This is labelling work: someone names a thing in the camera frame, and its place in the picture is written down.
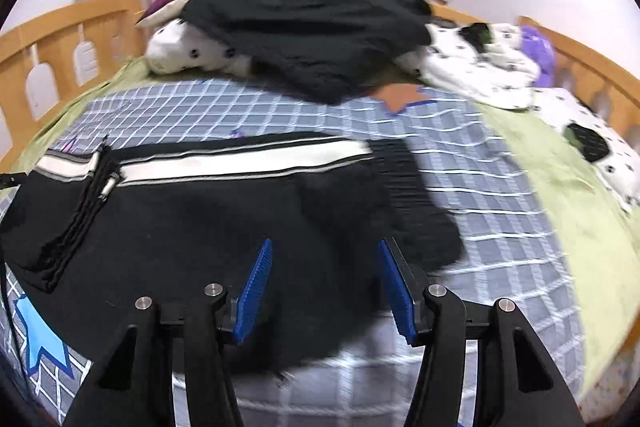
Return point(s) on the white pillow with black print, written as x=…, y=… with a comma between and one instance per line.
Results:
x=555, y=107

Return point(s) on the wooden bed frame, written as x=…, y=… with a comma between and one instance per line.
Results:
x=60, y=22

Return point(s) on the grey grid blanket with star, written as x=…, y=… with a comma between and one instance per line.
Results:
x=475, y=207

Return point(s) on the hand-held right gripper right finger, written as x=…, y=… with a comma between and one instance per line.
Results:
x=397, y=292

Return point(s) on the green bed sheet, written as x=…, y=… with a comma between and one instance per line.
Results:
x=550, y=187

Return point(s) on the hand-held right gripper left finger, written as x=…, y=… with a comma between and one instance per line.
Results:
x=255, y=287

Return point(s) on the white flower print quilt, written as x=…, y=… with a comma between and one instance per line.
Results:
x=475, y=62

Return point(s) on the black jacket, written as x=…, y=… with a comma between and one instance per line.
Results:
x=300, y=32

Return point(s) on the purple plush toy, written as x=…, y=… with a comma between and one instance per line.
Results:
x=537, y=44

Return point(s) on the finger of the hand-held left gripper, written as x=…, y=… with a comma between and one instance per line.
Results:
x=10, y=181

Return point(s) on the black pants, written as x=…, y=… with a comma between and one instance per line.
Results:
x=200, y=232

